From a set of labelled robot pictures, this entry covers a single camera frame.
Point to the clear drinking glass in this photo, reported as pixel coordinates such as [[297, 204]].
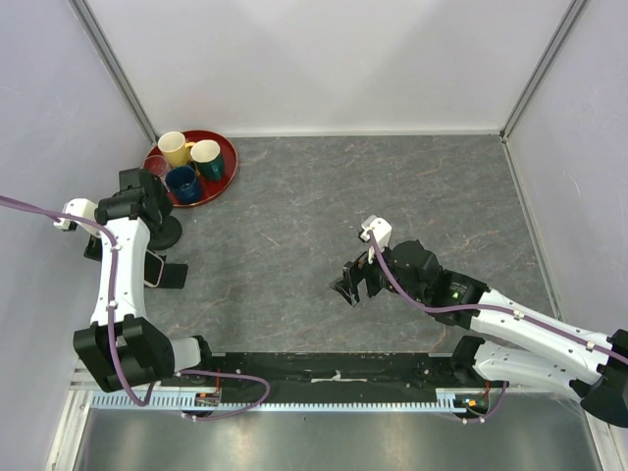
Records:
[[157, 165]]

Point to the black smartphone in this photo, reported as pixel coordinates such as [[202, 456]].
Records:
[[155, 200]]

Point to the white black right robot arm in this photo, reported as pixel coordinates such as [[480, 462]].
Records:
[[506, 341]]

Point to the pink-cased smartphone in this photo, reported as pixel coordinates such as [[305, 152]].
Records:
[[154, 266]]

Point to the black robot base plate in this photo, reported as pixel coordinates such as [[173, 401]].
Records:
[[345, 377]]

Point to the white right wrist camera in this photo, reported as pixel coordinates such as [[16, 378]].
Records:
[[382, 231]]

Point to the yellow mug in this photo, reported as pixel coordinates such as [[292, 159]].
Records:
[[175, 148]]

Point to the black round-base phone stand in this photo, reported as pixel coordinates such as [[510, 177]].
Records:
[[165, 235]]

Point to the green mug white inside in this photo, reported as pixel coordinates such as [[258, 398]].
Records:
[[208, 159]]

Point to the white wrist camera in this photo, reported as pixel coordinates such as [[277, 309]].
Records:
[[382, 231], [83, 208]]

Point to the light blue cable duct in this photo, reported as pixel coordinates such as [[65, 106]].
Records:
[[193, 402]]

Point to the black angled desk phone stand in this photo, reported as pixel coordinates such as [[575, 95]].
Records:
[[174, 274]]

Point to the aluminium frame rail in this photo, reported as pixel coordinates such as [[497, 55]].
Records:
[[82, 380]]

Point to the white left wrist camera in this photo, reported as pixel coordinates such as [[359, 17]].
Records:
[[83, 208]]

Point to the dark blue mug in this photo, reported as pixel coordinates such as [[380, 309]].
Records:
[[184, 184]]

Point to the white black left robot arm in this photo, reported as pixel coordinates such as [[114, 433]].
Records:
[[128, 231]]

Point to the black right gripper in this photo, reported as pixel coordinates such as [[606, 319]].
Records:
[[354, 272]]

